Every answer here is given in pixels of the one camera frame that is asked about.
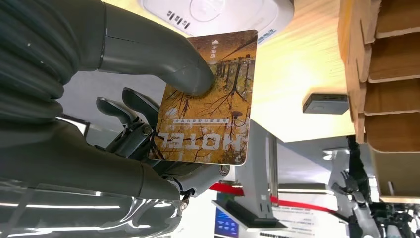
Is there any large cardboard slot organizer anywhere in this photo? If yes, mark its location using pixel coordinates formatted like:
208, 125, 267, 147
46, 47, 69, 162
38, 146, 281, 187
338, 0, 420, 204

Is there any background humanoid robot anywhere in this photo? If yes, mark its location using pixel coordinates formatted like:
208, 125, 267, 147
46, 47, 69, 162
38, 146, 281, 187
329, 134, 420, 238

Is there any grey white card reader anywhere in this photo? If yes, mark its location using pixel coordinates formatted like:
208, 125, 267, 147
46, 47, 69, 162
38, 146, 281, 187
138, 0, 295, 45

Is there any red barrier belt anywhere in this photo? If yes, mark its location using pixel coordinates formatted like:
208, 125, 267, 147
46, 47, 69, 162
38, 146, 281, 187
209, 182, 340, 215

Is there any white printed sign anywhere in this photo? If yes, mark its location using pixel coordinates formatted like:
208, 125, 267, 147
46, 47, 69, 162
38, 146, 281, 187
259, 210, 349, 238

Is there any small black USB box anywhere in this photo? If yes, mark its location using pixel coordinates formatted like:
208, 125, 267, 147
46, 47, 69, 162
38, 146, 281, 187
302, 93, 349, 115

